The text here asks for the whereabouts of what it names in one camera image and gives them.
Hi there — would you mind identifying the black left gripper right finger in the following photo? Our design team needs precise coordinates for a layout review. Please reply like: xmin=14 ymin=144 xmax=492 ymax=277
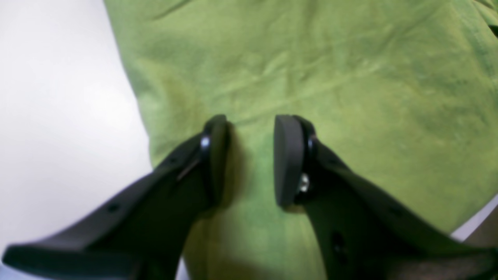
xmin=274 ymin=115 xmax=497 ymax=280

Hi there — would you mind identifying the green T-shirt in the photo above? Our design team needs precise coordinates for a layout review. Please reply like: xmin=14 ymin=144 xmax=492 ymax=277
xmin=104 ymin=0 xmax=498 ymax=280

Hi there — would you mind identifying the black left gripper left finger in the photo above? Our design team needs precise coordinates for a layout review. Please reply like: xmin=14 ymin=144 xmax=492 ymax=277
xmin=2 ymin=115 xmax=230 ymax=280

